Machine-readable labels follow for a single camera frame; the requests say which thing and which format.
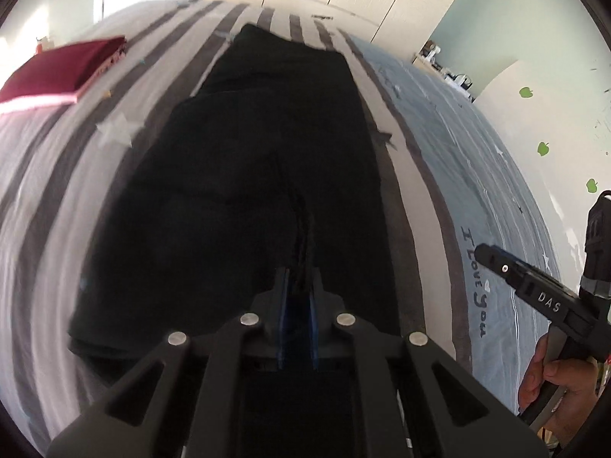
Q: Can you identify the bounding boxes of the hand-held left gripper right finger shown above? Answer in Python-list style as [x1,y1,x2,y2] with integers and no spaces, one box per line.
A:
[305,267,550,458]

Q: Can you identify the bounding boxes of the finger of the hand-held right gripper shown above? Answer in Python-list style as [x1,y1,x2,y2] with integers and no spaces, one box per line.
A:
[472,242,524,293]

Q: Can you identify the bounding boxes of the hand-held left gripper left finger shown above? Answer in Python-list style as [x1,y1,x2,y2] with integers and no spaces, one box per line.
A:
[48,267,297,458]

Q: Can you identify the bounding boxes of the black pants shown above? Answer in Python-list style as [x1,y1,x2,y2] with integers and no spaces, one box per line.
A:
[67,24,402,368]

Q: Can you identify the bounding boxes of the person's right hand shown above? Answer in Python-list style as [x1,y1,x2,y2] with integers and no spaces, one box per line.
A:
[518,335,605,419]

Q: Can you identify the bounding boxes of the striped star print duvet cover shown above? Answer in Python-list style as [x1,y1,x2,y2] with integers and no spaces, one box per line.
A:
[0,0,569,449]

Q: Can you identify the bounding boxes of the cluttered cream desk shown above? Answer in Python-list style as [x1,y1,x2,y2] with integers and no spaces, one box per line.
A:
[411,40,478,103]

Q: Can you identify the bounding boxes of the dark red folded cloth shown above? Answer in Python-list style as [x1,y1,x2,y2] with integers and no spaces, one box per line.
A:
[0,35,127,115]

